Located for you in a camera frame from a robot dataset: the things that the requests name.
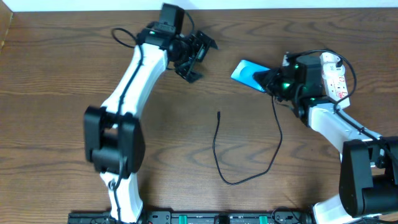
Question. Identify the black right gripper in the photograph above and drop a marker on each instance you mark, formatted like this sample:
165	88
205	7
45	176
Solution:
274	83

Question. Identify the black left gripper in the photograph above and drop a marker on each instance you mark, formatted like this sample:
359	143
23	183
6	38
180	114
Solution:
193	55

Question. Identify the blue samsung galaxy phone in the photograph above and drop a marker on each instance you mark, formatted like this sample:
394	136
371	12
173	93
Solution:
244	72

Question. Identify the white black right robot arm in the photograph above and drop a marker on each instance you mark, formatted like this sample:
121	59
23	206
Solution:
315	84

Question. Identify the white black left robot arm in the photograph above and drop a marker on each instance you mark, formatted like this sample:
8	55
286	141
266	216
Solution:
114	141

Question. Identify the white power strip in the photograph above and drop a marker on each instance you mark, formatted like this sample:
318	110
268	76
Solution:
335	87

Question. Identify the white usb wall charger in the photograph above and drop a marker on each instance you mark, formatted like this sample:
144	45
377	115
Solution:
330	67

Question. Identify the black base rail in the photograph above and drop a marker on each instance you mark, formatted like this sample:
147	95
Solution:
166	217

